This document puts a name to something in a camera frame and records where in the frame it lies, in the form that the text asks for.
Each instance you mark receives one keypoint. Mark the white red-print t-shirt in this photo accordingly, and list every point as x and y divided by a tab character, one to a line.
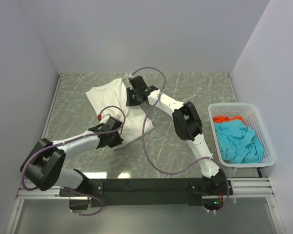
109	100

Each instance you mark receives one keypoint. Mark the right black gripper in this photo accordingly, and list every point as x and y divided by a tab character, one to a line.
129	102

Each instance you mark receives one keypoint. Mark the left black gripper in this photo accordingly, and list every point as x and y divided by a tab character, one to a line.
118	141

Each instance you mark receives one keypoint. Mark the orange t-shirt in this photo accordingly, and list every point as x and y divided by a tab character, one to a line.
221	119

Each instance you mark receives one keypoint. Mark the white plastic laundry basket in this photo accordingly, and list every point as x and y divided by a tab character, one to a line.
252	119

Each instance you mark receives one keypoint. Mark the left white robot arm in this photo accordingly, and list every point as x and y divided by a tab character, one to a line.
43	168

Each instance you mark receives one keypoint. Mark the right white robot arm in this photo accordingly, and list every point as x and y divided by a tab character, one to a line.
188	127

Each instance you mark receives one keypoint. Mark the blue t-shirt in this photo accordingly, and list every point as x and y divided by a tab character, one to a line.
238	143

